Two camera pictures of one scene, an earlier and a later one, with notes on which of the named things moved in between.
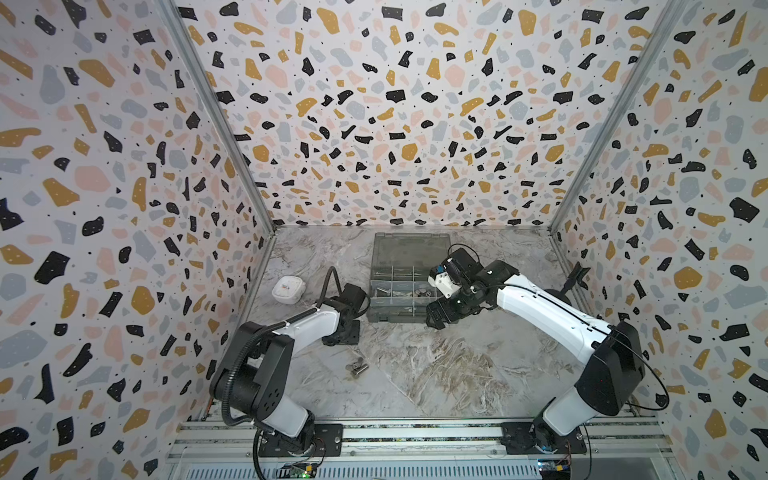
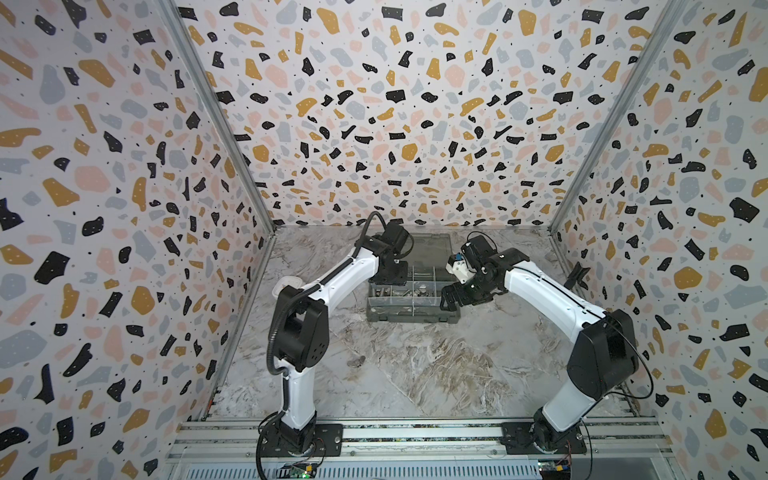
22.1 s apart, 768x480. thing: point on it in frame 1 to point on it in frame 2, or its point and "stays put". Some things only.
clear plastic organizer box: [400, 263] stays put
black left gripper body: [351, 337] to [396, 276]
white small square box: [288, 290] stays put
